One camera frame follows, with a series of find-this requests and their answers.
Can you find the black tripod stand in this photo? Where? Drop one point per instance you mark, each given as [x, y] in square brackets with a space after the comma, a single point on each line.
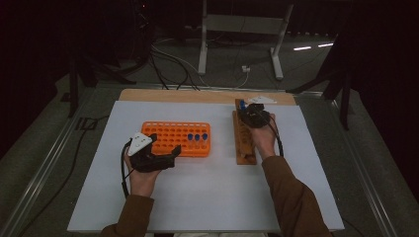
[73, 85]
[344, 95]

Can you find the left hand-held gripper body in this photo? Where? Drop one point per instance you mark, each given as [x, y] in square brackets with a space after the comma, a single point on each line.
[140, 144]

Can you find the person's left hand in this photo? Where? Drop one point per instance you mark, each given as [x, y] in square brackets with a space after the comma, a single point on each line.
[143, 181]

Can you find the white metal stand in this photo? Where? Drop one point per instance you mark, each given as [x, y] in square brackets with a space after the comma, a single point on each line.
[243, 24]

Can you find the white power adapter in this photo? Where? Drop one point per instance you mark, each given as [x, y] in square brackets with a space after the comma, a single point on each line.
[245, 68]

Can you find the white table mat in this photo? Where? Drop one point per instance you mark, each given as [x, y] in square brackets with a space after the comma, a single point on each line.
[204, 194]

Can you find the metal floor rail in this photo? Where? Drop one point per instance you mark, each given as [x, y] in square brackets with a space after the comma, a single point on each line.
[42, 171]
[365, 174]

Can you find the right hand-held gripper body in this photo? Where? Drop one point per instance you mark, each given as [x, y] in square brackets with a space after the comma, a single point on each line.
[257, 118]

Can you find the orange plastic tube rack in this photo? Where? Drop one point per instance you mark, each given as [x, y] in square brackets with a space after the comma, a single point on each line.
[174, 135]

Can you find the wooden tube rack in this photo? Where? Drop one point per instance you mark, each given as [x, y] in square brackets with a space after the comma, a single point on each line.
[244, 148]

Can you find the person's right hand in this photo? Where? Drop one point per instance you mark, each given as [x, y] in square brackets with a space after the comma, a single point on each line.
[265, 140]

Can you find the blue-capped test tube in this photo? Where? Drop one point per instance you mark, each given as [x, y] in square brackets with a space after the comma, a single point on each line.
[204, 138]
[190, 138]
[242, 104]
[197, 138]

